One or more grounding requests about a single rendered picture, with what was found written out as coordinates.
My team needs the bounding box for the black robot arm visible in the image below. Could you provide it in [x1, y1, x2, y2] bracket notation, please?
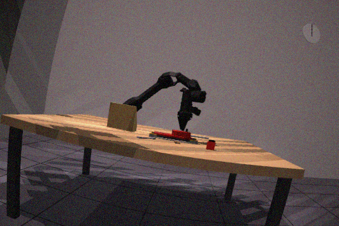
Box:
[123, 71, 206, 116]

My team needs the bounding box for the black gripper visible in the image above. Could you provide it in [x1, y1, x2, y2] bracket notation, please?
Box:
[177, 100, 193, 131]

